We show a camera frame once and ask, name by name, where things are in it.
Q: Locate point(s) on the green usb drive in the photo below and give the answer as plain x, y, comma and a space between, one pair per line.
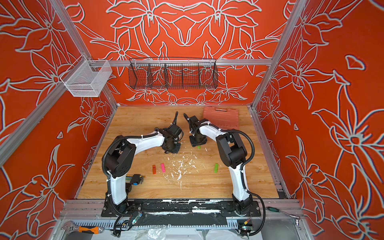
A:
216, 168

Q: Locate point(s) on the black wire wall basket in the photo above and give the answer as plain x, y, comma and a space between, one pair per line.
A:
173, 74

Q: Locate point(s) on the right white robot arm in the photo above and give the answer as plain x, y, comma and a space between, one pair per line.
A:
236, 149

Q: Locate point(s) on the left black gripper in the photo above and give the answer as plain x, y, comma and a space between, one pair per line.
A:
176, 151

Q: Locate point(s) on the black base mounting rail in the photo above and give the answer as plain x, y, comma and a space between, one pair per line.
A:
221, 207

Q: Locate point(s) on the orange handled adjustable wrench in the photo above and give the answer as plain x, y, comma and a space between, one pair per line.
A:
69, 227

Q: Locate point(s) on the green handled screwdriver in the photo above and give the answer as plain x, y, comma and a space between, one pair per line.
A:
275, 210

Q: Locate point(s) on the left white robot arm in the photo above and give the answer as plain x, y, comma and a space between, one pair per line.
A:
119, 156

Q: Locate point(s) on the red plastic tool case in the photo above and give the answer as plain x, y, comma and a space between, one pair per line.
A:
223, 118

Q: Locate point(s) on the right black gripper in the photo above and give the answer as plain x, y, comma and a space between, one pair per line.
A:
195, 141

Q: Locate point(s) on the pink usb drive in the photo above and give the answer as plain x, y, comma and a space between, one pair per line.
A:
163, 167

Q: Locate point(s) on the black connector with coloured wires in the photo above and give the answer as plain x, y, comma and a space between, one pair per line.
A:
135, 179

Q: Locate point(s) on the white mesh wall basket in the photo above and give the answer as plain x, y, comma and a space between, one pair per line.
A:
83, 80

